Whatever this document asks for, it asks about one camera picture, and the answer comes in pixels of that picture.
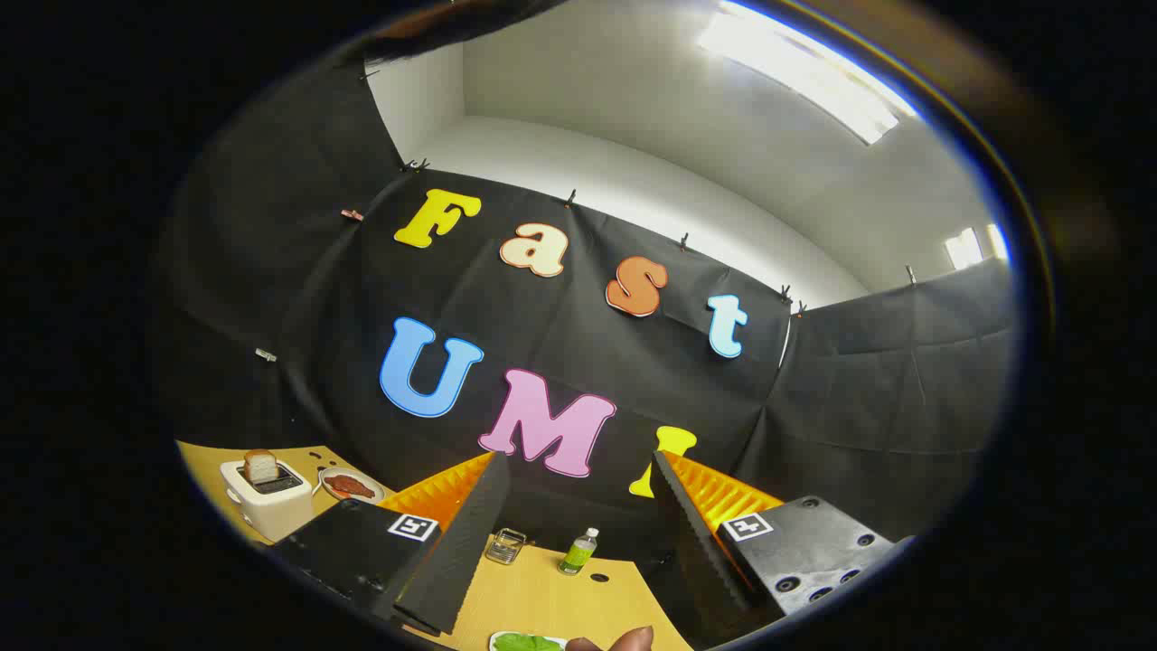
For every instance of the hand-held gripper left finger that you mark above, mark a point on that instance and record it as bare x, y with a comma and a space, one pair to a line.
461, 551

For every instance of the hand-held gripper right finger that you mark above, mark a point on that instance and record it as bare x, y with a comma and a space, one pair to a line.
696, 561

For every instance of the green lettuce leaf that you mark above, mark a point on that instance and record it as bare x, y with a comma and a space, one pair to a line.
529, 644

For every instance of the toasted bread slice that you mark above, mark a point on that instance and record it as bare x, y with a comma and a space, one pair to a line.
260, 467

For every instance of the green label bottle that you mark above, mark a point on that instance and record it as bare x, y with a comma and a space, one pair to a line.
577, 553

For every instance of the red meat slice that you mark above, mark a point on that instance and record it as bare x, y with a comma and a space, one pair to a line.
350, 487

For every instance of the round grey plate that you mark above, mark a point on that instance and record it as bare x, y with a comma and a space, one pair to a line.
343, 471

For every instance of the white toaster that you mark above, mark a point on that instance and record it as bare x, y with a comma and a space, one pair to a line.
271, 515

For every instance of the black backdrop cloth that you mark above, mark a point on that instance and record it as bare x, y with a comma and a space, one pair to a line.
587, 316

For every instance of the bright window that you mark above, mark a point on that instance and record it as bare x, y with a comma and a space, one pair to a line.
972, 246

